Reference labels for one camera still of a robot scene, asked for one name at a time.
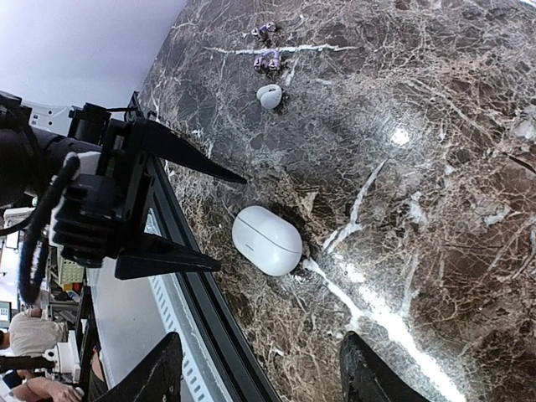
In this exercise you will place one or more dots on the purple earbud near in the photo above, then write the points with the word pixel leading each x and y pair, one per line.
pixel 269 61

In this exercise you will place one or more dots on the white slotted cable duct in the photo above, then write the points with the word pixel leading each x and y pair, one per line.
pixel 173 311

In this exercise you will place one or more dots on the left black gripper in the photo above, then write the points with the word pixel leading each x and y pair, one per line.
pixel 124 155

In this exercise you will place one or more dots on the purple earbud far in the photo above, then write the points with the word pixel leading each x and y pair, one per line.
pixel 262 33

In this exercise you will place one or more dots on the black front rail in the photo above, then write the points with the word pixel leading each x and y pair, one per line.
pixel 231 370

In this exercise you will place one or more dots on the person in beige shirt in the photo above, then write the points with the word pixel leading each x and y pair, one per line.
pixel 29 334

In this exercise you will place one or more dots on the purple earbud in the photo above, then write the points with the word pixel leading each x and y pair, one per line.
pixel 262 33
pixel 269 61

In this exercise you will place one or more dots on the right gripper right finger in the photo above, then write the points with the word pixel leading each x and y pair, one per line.
pixel 367 378

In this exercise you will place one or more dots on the white earbud charging case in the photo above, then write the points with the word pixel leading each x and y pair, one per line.
pixel 269 242

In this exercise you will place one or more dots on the white earbud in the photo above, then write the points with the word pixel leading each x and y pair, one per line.
pixel 269 96

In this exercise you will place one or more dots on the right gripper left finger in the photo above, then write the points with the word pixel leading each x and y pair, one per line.
pixel 156 378

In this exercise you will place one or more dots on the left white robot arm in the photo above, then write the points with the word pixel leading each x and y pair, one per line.
pixel 30 157

